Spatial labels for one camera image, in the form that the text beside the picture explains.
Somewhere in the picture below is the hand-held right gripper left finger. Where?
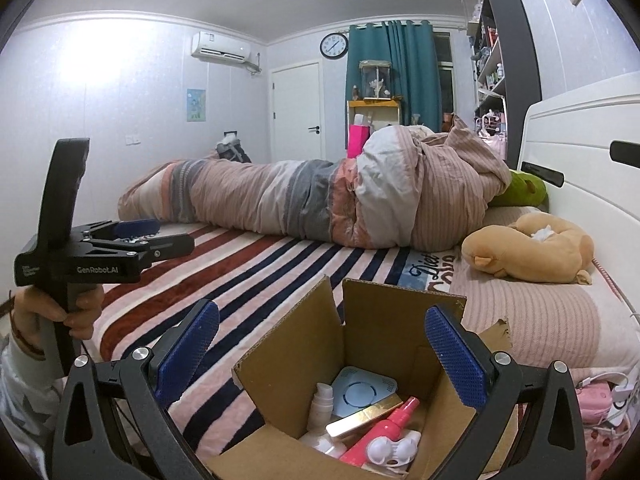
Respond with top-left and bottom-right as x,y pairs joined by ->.
50,298 -> 221,480

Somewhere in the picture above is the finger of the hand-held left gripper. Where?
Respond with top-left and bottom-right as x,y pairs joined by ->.
82,233 -> 196,267
74,218 -> 162,242

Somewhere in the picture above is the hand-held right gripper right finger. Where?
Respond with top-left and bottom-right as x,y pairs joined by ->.
424,304 -> 587,480

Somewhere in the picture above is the brown cardboard box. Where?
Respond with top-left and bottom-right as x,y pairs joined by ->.
202,275 -> 516,480

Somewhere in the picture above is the pink spray bottle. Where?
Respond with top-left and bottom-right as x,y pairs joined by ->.
340,396 -> 421,463

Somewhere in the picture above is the blue square plastic device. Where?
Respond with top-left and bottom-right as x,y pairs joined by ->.
332,366 -> 401,418

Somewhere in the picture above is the gold rectangular case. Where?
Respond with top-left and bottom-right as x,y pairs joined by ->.
325,400 -> 406,438

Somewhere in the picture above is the white contact lens case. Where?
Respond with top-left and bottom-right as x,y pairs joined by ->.
366,430 -> 421,472

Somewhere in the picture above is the small white bottle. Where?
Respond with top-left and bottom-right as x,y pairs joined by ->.
306,382 -> 335,433

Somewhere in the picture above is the person's left forearm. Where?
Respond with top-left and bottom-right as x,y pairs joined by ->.
0,332 -> 68,461

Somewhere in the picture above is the person's left hand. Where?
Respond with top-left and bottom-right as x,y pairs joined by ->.
11,284 -> 105,358

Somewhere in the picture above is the striped plush blanket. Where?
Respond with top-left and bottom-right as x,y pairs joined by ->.
92,220 -> 466,421

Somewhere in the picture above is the pink ribbed pillow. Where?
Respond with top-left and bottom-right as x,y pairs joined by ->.
450,205 -> 631,376

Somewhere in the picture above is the rolled striped duvet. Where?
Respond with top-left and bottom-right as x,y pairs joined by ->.
117,122 -> 512,251

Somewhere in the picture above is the black luggage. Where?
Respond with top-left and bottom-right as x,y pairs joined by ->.
216,131 -> 252,165

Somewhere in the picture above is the tan plush toy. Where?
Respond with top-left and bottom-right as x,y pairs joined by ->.
461,212 -> 596,286

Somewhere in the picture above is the pink gadget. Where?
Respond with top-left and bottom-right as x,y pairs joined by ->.
575,380 -> 617,418

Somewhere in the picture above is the white charger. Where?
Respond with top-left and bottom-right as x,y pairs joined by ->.
612,375 -> 640,411

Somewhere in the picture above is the green plush toy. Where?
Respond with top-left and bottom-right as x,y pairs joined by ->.
492,170 -> 548,208

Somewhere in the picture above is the white door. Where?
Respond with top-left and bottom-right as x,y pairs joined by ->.
270,61 -> 326,162

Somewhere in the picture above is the white air conditioner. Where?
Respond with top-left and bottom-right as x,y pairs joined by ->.
190,31 -> 252,65

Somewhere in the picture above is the bright pink bag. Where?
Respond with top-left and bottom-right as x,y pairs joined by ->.
348,122 -> 372,158

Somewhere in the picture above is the yellow shelf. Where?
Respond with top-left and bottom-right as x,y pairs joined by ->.
346,99 -> 402,156

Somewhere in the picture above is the white bed headboard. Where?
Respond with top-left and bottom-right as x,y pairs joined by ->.
520,72 -> 640,311

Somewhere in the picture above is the glass display case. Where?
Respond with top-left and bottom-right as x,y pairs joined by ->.
358,59 -> 392,102

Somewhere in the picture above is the window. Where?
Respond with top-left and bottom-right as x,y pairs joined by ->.
435,32 -> 456,116

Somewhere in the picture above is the teal curtain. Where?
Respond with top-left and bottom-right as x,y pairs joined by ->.
346,20 -> 443,133

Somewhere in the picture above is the dark tall bookshelf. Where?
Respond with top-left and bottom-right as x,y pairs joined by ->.
470,0 -> 543,166

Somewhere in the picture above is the small wall poster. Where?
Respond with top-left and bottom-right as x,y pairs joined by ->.
187,88 -> 207,123

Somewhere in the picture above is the white cable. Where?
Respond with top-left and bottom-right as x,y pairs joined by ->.
592,255 -> 640,321

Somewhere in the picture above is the white wire rack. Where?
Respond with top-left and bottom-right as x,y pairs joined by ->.
475,110 -> 508,138

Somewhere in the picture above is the round wall clock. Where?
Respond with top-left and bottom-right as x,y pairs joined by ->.
320,31 -> 350,59

